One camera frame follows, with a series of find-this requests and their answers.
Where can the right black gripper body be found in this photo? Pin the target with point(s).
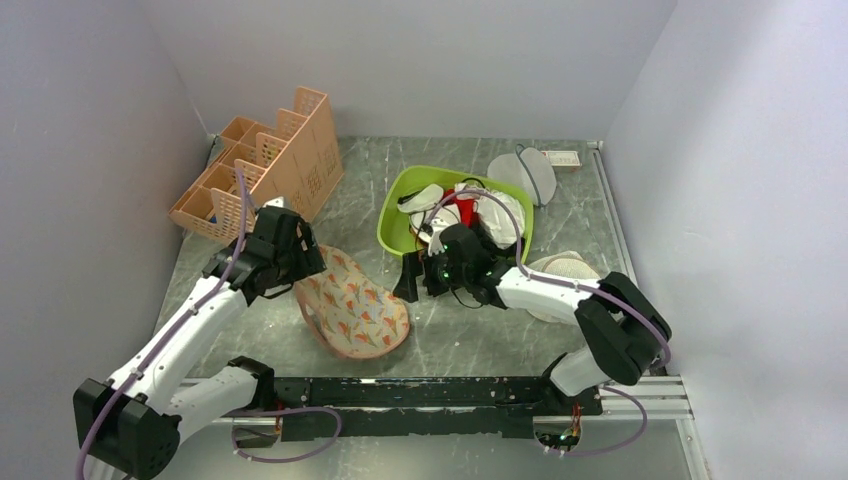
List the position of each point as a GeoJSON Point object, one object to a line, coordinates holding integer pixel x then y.
{"type": "Point", "coordinates": [441, 275]}

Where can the small white label box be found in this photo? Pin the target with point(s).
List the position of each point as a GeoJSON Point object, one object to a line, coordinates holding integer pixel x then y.
{"type": "Point", "coordinates": [568, 159]}

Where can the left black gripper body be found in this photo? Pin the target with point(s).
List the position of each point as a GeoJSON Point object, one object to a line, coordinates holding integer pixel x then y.
{"type": "Point", "coordinates": [295, 262]}

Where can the peach plastic file organizer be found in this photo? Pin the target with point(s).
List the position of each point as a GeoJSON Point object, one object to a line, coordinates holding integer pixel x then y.
{"type": "Point", "coordinates": [297, 158]}

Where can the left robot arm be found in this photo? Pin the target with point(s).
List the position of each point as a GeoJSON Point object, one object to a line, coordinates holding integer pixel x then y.
{"type": "Point", "coordinates": [136, 419]}

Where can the green plastic bin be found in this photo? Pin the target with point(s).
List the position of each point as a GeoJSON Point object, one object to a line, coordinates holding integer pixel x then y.
{"type": "Point", "coordinates": [393, 229]}

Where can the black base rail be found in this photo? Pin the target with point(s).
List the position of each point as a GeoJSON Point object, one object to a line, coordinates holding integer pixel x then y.
{"type": "Point", "coordinates": [319, 407]}

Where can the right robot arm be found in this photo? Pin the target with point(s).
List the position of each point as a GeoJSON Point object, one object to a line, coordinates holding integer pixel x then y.
{"type": "Point", "coordinates": [624, 333]}

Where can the white bra black trim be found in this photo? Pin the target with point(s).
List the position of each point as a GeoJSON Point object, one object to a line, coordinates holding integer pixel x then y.
{"type": "Point", "coordinates": [424, 219]}

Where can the floral mesh laundry bag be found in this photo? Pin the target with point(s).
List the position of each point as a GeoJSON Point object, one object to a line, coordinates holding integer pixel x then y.
{"type": "Point", "coordinates": [349, 313]}

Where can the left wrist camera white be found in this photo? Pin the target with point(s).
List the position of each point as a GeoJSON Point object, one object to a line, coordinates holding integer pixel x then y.
{"type": "Point", "coordinates": [278, 202]}

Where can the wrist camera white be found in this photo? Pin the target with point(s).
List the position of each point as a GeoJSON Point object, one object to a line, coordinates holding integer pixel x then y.
{"type": "Point", "coordinates": [435, 244]}
{"type": "Point", "coordinates": [278, 202]}

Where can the red bra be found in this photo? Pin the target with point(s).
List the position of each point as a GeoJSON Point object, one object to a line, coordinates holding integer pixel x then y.
{"type": "Point", "coordinates": [460, 209]}

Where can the white crumpled bra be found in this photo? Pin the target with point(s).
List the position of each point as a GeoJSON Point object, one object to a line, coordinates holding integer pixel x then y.
{"type": "Point", "coordinates": [500, 215]}

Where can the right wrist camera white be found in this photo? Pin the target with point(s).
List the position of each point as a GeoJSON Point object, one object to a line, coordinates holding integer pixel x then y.
{"type": "Point", "coordinates": [435, 244]}

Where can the white round laundry bag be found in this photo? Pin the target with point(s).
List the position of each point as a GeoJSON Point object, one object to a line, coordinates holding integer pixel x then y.
{"type": "Point", "coordinates": [527, 168]}

